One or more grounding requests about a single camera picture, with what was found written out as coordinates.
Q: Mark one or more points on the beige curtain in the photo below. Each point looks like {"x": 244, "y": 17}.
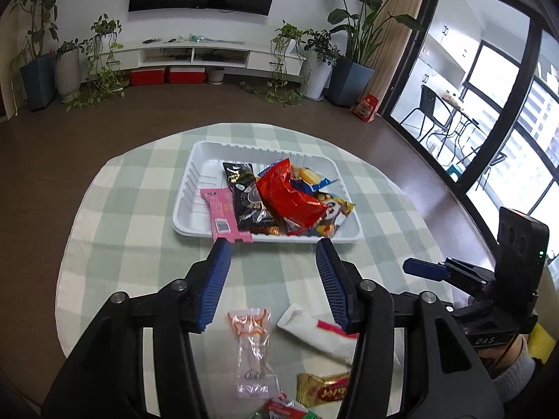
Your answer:
{"x": 393, "y": 30}

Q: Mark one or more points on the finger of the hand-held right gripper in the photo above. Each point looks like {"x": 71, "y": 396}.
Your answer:
{"x": 423, "y": 267}

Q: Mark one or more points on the white television cabinet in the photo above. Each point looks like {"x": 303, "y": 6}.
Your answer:
{"x": 262, "y": 59}

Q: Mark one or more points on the red snack bag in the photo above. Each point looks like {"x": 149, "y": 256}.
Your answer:
{"x": 284, "y": 196}

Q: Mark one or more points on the blue yellow snack packet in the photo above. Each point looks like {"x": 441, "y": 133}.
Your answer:
{"x": 308, "y": 176}

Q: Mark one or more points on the green snack packet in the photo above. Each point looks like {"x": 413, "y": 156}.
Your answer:
{"x": 284, "y": 412}

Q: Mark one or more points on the black sliding door frame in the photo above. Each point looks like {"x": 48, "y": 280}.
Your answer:
{"x": 505, "y": 96}

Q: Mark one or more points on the yellow object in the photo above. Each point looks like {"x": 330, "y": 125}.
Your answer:
{"x": 543, "y": 342}

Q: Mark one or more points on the black metal chair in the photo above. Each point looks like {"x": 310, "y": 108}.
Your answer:
{"x": 430, "y": 98}
{"x": 493, "y": 163}

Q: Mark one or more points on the small grey flower pot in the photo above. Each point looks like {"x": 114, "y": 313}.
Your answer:
{"x": 215, "y": 75}

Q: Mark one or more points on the trailing plant in small white pot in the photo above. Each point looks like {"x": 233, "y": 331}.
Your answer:
{"x": 288, "y": 32}

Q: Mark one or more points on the person's right forearm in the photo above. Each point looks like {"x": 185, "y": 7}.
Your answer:
{"x": 515, "y": 375}

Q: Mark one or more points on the white plastic tray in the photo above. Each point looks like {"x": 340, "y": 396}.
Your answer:
{"x": 205, "y": 174}

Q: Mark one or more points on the clear snack packet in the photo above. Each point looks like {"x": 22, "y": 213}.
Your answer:
{"x": 253, "y": 353}

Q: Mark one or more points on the trailing vine plant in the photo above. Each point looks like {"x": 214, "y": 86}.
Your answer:
{"x": 102, "y": 28}

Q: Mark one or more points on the black balcony table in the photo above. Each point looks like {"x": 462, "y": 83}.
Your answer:
{"x": 460, "y": 115}

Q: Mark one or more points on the pink snack packet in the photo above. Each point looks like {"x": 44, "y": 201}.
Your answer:
{"x": 220, "y": 214}

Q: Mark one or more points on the red paper bag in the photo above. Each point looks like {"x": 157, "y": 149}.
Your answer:
{"x": 366, "y": 108}

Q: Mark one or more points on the red storage box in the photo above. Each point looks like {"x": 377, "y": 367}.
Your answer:
{"x": 187, "y": 75}
{"x": 147, "y": 77}

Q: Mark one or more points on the broad-leaf plant in blue pot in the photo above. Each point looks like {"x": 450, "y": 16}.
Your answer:
{"x": 349, "y": 83}

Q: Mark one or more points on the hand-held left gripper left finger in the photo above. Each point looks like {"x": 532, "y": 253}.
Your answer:
{"x": 216, "y": 279}

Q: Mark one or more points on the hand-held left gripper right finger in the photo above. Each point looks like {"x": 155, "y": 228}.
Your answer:
{"x": 332, "y": 283}

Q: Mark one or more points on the teal stool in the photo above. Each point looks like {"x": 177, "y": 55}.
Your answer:
{"x": 454, "y": 173}

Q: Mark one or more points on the leafy tree in blue pot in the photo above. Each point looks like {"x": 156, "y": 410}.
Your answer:
{"x": 37, "y": 83}

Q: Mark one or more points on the white snack packet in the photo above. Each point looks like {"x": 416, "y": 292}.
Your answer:
{"x": 305, "y": 329}

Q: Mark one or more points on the plant in white ribbed pot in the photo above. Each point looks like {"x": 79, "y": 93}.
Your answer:
{"x": 67, "y": 74}

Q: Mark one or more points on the small teal object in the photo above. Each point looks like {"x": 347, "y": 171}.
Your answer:
{"x": 196, "y": 37}

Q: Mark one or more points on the black snack packet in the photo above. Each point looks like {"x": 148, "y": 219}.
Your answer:
{"x": 249, "y": 200}

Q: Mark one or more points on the bushy plant in tall white pot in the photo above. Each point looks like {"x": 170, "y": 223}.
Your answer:
{"x": 319, "y": 80}

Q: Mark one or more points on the green checkered tablecloth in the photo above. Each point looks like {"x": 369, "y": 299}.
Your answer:
{"x": 131, "y": 209}

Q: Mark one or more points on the white balcony cabinets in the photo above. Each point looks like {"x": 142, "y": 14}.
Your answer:
{"x": 454, "y": 30}

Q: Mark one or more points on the gold red snack packet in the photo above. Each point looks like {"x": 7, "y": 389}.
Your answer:
{"x": 323, "y": 390}

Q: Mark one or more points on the cartoon panda snack packet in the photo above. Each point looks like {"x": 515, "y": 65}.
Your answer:
{"x": 334, "y": 209}

